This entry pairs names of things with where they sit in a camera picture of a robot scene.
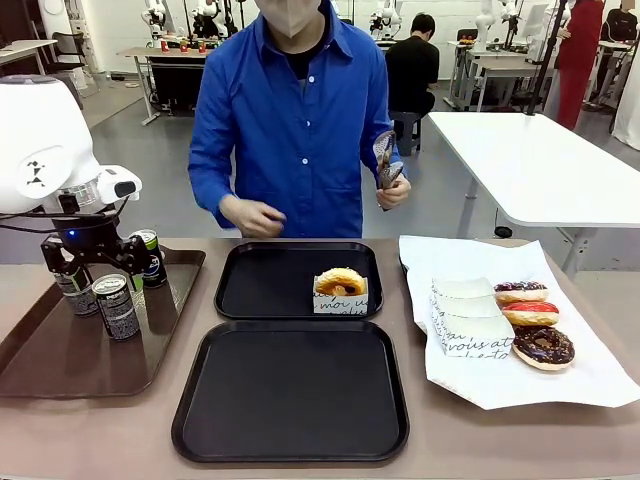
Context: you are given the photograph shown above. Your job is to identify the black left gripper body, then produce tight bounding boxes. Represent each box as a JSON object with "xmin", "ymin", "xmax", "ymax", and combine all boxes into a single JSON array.
[{"xmin": 52, "ymin": 215, "xmax": 124, "ymax": 262}]

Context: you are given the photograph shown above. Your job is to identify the black green soda can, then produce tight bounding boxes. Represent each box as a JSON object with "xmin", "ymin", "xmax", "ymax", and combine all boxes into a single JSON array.
[
  {"xmin": 92, "ymin": 274, "xmax": 141, "ymax": 343},
  {"xmin": 53, "ymin": 267, "xmax": 100, "ymax": 318}
]

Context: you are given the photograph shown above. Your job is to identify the metal serving tongs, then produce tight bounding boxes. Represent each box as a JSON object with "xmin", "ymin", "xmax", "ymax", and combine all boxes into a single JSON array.
[{"xmin": 373, "ymin": 130, "xmax": 404, "ymax": 191}]

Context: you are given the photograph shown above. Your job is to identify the purple glazed donut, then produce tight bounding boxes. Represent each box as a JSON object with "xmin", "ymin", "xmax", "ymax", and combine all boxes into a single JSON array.
[{"xmin": 493, "ymin": 280, "xmax": 549, "ymax": 304}]

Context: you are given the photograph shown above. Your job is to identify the red glazed donut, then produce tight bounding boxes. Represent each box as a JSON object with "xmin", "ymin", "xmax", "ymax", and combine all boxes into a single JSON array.
[{"xmin": 501, "ymin": 300, "xmax": 560, "ymax": 327}]

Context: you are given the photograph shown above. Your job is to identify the chocolate sprinkled donut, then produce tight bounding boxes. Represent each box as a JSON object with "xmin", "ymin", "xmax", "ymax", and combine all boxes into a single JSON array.
[{"xmin": 512, "ymin": 324, "xmax": 576, "ymax": 372}]

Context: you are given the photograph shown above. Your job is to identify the person's right forearm blue sleeve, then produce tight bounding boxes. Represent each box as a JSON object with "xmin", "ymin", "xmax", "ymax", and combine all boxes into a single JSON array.
[{"xmin": 187, "ymin": 144, "xmax": 239, "ymax": 231}]

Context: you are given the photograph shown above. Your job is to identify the person's left forearm blue sleeve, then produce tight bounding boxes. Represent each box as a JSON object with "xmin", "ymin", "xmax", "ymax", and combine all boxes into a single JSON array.
[{"xmin": 367, "ymin": 89, "xmax": 407, "ymax": 171}]

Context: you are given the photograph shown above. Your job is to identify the person's right hand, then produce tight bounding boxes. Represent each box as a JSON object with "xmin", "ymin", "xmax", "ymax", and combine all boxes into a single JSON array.
[{"xmin": 219, "ymin": 193, "xmax": 287, "ymax": 239}]

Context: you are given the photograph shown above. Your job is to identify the person's left hand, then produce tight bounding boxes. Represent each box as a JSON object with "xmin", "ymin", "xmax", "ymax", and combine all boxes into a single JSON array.
[{"xmin": 377, "ymin": 175, "xmax": 412, "ymax": 209}]

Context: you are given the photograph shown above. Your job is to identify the black pepsi can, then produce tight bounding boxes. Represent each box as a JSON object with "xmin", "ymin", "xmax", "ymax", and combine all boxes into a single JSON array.
[{"xmin": 130, "ymin": 228, "xmax": 169, "ymax": 290}]

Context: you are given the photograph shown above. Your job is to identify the brown plastic tray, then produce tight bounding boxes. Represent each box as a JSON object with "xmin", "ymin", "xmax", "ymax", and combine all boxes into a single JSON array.
[{"xmin": 0, "ymin": 245, "xmax": 207, "ymax": 400}]

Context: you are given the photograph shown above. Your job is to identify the small black tray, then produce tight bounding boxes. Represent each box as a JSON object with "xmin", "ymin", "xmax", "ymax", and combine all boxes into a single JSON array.
[{"xmin": 213, "ymin": 240, "xmax": 385, "ymax": 321}]

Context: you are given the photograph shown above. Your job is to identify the black office chair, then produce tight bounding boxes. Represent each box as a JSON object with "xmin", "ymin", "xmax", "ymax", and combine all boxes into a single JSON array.
[{"xmin": 51, "ymin": 30, "xmax": 86, "ymax": 76}]

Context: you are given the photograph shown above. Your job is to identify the beige background table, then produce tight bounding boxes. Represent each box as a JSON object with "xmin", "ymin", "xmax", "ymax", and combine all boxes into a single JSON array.
[{"xmin": 115, "ymin": 45, "xmax": 211, "ymax": 126}]

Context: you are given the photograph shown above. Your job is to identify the light wooden desk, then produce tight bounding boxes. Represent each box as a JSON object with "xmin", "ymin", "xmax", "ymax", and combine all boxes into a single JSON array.
[{"xmin": 0, "ymin": 38, "xmax": 59, "ymax": 76}]

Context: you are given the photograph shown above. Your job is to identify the yellow glazed donut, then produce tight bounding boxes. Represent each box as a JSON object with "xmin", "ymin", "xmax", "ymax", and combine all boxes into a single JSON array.
[{"xmin": 315, "ymin": 267, "xmax": 369, "ymax": 297}]

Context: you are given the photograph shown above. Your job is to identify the large black tray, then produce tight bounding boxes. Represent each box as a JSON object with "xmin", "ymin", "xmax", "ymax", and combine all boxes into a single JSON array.
[{"xmin": 171, "ymin": 319, "xmax": 410, "ymax": 464}]

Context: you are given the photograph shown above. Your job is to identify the person in blue shirt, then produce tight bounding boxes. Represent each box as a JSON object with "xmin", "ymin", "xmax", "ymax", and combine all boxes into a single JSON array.
[{"xmin": 187, "ymin": 0, "xmax": 407, "ymax": 239}]

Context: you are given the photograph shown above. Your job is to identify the glazed donut in paper sleeve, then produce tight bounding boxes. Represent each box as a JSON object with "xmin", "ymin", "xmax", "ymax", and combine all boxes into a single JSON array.
[{"xmin": 312, "ymin": 274, "xmax": 371, "ymax": 316}]

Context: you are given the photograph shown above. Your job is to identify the beige face mask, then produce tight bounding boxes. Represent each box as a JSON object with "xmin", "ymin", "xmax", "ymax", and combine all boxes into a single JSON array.
[{"xmin": 259, "ymin": 0, "xmax": 321, "ymax": 37}]

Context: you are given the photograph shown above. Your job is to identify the dark stool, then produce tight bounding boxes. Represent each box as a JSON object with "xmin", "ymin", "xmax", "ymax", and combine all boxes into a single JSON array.
[{"xmin": 388, "ymin": 110, "xmax": 422, "ymax": 157}]

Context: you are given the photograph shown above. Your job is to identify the seated person in black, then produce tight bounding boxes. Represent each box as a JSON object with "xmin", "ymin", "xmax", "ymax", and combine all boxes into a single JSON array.
[{"xmin": 384, "ymin": 12, "xmax": 441, "ymax": 119}]

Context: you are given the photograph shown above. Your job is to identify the white paper sheet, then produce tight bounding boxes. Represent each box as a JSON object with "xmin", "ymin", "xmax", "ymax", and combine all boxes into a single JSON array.
[{"xmin": 398, "ymin": 234, "xmax": 640, "ymax": 412}]

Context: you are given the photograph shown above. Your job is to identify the grey background table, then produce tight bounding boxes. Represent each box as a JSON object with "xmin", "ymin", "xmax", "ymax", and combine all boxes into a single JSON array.
[{"xmin": 447, "ymin": 39, "xmax": 556, "ymax": 112}]

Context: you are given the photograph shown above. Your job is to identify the white table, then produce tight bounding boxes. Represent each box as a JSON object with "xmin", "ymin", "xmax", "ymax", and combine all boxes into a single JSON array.
[{"xmin": 427, "ymin": 110, "xmax": 640, "ymax": 281}]

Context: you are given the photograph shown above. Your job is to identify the black stand pole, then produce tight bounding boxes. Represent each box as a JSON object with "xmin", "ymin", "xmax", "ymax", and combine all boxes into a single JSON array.
[{"xmin": 525, "ymin": 0, "xmax": 571, "ymax": 117}]

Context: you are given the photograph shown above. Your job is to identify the person in red clothes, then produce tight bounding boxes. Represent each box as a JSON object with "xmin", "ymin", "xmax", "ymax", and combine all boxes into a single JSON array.
[{"xmin": 554, "ymin": 0, "xmax": 606, "ymax": 130}]

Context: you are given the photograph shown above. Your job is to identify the white cloth cover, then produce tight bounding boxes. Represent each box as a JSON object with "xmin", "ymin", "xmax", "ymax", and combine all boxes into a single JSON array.
[{"xmin": 612, "ymin": 47, "xmax": 640, "ymax": 151}]

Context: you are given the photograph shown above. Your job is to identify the standing person in black top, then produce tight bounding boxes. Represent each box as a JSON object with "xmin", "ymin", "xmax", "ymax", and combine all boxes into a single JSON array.
[{"xmin": 599, "ymin": 0, "xmax": 640, "ymax": 44}]

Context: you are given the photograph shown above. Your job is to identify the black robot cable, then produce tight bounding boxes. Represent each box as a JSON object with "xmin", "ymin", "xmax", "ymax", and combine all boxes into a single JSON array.
[{"xmin": 0, "ymin": 197, "xmax": 131, "ymax": 236}]

